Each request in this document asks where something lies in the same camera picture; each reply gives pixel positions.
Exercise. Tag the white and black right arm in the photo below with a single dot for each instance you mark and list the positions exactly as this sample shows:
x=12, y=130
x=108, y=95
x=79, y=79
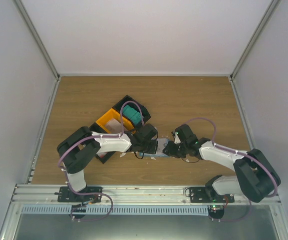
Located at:
x=255, y=178

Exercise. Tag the aluminium front frame rail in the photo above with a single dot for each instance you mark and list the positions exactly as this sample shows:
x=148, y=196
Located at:
x=121, y=194

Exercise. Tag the black three-compartment card tray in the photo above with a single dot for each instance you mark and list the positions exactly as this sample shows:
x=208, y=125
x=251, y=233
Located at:
x=119, y=108

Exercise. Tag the orange middle tray bin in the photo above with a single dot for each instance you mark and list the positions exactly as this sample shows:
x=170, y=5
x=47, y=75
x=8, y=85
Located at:
x=110, y=114

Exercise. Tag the blue leather card holder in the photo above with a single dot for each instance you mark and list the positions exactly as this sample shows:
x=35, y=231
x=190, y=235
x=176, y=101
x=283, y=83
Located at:
x=162, y=143

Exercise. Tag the white card stack in bin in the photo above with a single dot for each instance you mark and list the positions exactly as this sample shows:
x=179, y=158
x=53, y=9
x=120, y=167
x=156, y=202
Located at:
x=113, y=126

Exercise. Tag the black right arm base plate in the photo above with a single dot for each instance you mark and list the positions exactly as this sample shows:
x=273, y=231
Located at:
x=203, y=195

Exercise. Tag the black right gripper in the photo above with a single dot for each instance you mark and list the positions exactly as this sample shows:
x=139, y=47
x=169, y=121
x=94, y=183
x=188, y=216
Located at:
x=171, y=150

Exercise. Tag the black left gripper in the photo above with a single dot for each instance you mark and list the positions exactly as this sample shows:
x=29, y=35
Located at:
x=153, y=149

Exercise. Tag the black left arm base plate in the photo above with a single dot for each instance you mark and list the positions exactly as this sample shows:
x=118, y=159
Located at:
x=91, y=194

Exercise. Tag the grey slotted cable duct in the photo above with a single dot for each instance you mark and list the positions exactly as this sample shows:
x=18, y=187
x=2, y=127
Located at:
x=185, y=210

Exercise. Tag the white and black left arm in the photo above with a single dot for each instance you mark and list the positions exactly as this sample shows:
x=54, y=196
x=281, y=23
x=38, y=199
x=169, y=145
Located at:
x=82, y=146

